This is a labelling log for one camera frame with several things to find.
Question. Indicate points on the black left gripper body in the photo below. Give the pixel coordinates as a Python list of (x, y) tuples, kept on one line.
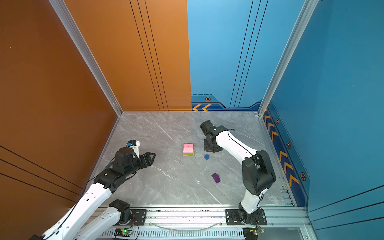
[(141, 162)]

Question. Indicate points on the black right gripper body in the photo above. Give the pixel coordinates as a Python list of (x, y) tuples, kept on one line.
[(208, 147)]

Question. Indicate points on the pink block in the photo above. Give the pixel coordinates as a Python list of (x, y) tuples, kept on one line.
[(188, 146), (188, 150)]

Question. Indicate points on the engraved natural wood block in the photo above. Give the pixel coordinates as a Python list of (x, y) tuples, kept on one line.
[(184, 154)]

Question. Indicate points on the purple house-shaped block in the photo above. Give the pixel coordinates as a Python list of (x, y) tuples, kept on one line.
[(216, 178)]

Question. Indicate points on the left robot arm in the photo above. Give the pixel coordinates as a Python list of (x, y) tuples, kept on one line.
[(72, 225)]

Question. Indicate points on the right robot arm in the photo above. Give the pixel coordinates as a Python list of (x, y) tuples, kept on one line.
[(257, 171)]

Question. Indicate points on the left green circuit board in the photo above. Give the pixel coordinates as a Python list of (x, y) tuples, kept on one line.
[(123, 233)]

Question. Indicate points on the green circuit board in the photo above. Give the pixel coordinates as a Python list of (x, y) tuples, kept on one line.
[(123, 233), (252, 233)]

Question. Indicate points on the right green circuit board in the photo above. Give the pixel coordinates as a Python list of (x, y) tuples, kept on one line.
[(252, 233)]

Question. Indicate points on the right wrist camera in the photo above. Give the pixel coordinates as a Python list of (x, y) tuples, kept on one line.
[(209, 129)]

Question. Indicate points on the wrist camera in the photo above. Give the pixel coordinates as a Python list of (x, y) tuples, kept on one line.
[(127, 159), (209, 129)]

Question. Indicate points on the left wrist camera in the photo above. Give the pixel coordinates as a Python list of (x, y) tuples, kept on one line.
[(127, 159)]

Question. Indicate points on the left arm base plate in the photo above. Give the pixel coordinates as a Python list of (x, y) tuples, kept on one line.
[(137, 218)]

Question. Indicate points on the aluminium front rail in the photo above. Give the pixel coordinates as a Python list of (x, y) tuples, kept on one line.
[(204, 222)]

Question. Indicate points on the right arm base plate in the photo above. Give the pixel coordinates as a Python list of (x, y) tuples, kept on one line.
[(240, 217)]

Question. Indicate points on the aluminium corner post right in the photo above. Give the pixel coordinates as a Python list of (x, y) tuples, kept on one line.
[(292, 43)]

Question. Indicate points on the aluminium corner post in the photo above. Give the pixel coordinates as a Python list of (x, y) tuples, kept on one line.
[(292, 43), (75, 34)]

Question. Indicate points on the aluminium corner post left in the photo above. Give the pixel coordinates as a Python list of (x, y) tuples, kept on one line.
[(75, 34)]

